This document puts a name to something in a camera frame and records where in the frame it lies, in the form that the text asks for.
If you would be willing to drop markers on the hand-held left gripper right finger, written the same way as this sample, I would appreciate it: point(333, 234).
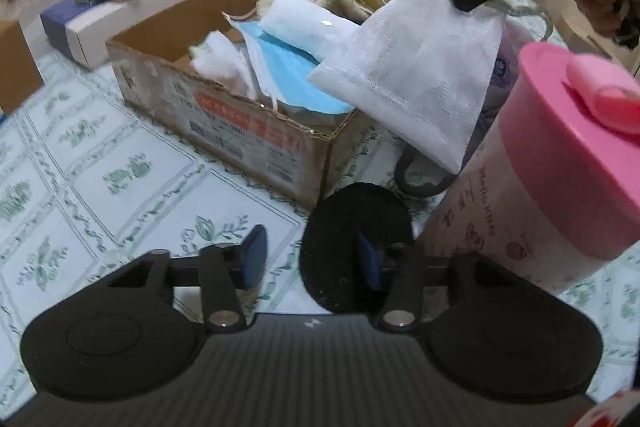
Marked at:
point(369, 262)

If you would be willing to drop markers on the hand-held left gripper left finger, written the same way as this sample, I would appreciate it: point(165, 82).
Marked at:
point(252, 257)

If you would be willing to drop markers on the black round pad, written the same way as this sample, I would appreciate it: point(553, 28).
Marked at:
point(330, 247)

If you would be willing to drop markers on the white gauze pouch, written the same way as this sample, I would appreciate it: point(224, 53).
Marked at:
point(415, 72)

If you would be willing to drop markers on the blue face mask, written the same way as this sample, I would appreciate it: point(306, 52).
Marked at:
point(295, 82)

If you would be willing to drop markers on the white cloth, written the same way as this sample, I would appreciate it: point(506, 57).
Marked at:
point(305, 24)

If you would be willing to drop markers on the pink lidded cup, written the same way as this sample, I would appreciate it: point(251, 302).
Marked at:
point(500, 217)

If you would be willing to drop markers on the white crumpled wad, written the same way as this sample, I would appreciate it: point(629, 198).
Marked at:
point(225, 62)

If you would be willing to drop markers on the light green cloth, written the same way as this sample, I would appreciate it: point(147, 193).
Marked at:
point(195, 51)

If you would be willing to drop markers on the white and blue flat box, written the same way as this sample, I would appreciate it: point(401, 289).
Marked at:
point(100, 27)

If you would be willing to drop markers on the small closed cardboard box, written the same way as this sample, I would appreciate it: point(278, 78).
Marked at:
point(17, 67)

